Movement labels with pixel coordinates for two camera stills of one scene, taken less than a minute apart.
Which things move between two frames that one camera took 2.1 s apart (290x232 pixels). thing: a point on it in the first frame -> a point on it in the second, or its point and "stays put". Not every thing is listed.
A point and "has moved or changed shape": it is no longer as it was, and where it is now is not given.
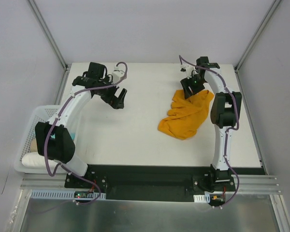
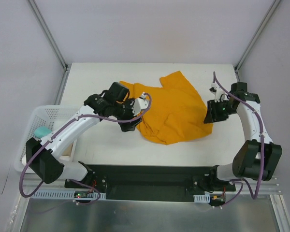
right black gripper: (192, 85) -> (213, 112)
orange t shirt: (186, 115) has moved or changed shape
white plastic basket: (38, 114) stays put
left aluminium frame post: (48, 35) stays put
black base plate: (175, 183) stays put
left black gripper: (110, 95) -> (129, 120)
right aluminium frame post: (274, 7) stays put
